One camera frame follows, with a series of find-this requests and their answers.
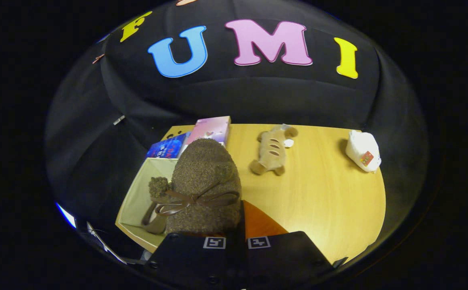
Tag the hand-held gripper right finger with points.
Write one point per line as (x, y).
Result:
(240, 225)

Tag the copper clip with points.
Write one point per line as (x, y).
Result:
(98, 58)

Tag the white soft toy red label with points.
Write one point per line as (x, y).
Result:
(362, 149)

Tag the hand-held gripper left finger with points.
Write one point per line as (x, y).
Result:
(189, 262)

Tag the brown fuzzy shoe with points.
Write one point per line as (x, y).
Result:
(153, 228)
(201, 169)

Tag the green fabric storage box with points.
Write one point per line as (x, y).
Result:
(137, 201)

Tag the blue book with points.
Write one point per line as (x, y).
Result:
(165, 149)

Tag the silver clip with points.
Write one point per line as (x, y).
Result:
(118, 119)

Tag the pink book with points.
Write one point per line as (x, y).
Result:
(211, 129)

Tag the tan bread plush toy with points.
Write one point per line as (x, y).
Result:
(272, 151)

